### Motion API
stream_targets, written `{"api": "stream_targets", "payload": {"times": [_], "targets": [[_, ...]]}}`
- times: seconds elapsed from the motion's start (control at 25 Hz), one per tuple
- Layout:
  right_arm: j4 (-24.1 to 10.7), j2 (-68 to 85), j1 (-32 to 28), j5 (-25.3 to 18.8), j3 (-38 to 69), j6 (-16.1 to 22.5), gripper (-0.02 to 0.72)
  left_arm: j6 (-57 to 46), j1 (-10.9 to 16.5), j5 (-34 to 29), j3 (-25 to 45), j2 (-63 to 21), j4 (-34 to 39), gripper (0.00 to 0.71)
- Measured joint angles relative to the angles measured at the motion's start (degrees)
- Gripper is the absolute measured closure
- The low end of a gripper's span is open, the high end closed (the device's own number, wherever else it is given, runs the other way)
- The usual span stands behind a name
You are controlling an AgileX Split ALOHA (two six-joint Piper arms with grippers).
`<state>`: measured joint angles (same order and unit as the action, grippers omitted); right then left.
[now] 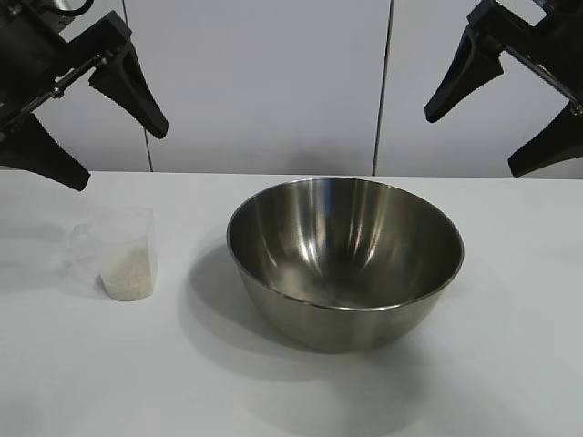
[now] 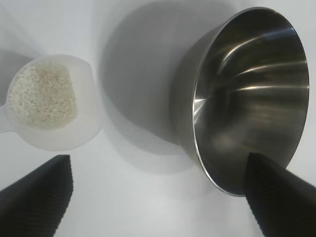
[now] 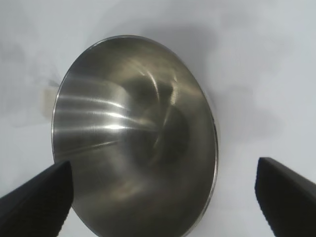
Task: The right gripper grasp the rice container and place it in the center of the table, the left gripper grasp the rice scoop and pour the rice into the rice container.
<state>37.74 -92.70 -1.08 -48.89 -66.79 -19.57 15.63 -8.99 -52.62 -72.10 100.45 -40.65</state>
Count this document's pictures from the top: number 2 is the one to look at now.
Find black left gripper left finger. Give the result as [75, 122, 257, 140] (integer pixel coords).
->
[0, 154, 75, 237]

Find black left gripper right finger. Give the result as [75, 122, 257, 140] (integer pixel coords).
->
[243, 152, 316, 237]

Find translucent plastic measuring cup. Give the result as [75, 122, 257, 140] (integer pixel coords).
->
[0, 54, 101, 152]

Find white uncooked rice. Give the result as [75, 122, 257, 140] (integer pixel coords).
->
[9, 61, 79, 129]

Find stainless steel mixing bowl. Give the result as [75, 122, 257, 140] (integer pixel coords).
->
[170, 6, 311, 198]

